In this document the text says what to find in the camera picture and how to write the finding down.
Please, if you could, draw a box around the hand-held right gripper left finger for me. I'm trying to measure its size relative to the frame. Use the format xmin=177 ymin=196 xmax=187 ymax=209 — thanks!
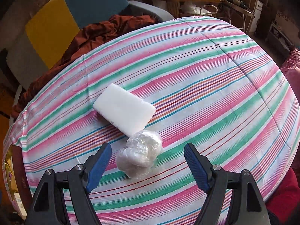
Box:
xmin=25 ymin=142 xmax=112 ymax=225

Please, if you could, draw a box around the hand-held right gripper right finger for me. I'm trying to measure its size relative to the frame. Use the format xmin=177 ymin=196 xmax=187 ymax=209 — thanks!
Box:
xmin=184 ymin=142 xmax=271 ymax=225

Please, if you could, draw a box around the clear plastic ball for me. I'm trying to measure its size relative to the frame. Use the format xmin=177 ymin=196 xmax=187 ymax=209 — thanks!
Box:
xmin=116 ymin=129 xmax=163 ymax=179

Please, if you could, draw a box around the white sponge block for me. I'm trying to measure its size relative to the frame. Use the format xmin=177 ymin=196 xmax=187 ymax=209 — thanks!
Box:
xmin=93 ymin=83 xmax=156 ymax=137

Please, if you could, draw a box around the maroon tin box gold inside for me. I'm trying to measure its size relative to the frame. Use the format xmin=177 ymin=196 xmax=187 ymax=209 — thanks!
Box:
xmin=2 ymin=144 xmax=32 ymax=218

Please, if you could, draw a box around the pink green striped cloth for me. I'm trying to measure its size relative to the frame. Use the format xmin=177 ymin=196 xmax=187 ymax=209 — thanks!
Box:
xmin=2 ymin=16 xmax=300 ymax=225

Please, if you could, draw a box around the red cloth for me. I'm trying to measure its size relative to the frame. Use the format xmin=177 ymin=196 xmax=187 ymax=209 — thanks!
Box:
xmin=265 ymin=167 xmax=300 ymax=218

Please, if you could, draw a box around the rust brown blanket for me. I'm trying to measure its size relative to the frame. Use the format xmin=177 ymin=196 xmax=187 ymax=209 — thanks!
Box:
xmin=13 ymin=14 xmax=160 ymax=113

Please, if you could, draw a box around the pink blanket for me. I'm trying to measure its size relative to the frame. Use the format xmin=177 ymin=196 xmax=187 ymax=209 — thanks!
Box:
xmin=280 ymin=49 xmax=300 ymax=82

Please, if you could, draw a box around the dark shelf rack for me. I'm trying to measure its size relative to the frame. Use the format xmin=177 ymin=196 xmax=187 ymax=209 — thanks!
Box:
xmin=267 ymin=21 xmax=296 ymax=52

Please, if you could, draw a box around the grey yellow blue chair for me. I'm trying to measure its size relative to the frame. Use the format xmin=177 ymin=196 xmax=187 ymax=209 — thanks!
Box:
xmin=0 ymin=0 xmax=175 ymax=85

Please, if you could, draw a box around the white cable loop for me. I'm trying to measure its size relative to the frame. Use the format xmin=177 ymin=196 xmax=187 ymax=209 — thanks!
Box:
xmin=199 ymin=4 xmax=218 ymax=17

